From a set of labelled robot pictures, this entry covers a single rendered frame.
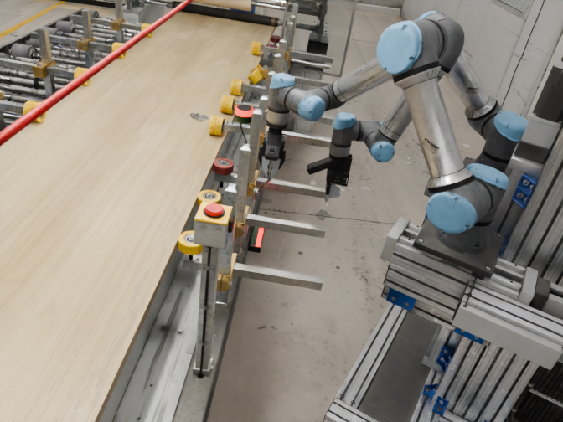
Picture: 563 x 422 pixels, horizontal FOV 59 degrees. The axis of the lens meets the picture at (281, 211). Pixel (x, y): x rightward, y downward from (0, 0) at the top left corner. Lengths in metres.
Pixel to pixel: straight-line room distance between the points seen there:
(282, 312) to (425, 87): 1.62
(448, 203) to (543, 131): 0.44
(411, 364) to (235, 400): 0.76
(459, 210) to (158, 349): 0.95
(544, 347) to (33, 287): 1.30
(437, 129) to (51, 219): 1.13
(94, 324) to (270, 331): 1.35
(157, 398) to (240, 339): 1.03
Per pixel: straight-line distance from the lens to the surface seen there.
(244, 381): 2.30
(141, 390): 1.50
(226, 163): 1.94
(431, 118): 1.28
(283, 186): 1.93
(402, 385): 2.19
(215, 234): 1.07
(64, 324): 1.30
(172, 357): 1.57
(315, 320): 2.61
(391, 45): 1.27
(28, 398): 1.18
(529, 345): 1.47
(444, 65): 1.66
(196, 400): 1.38
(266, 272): 1.54
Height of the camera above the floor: 1.83
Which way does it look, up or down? 33 degrees down
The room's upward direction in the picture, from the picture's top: 9 degrees clockwise
